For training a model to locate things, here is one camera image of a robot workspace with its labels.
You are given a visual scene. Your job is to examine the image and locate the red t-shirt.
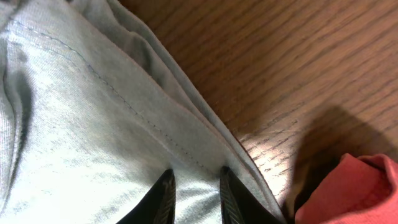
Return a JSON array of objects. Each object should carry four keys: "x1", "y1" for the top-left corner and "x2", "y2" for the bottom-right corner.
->
[{"x1": 295, "y1": 154, "x2": 397, "y2": 224}]

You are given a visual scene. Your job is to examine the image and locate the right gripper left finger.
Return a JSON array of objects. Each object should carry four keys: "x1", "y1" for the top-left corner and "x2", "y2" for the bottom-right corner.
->
[{"x1": 117, "y1": 169, "x2": 176, "y2": 224}]

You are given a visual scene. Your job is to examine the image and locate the light blue t-shirt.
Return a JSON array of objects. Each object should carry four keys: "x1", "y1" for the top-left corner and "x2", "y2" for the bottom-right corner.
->
[{"x1": 1, "y1": 1, "x2": 284, "y2": 223}]

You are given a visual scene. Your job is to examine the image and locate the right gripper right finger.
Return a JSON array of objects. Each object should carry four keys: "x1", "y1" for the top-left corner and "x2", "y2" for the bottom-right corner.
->
[{"x1": 220, "y1": 166, "x2": 281, "y2": 224}]

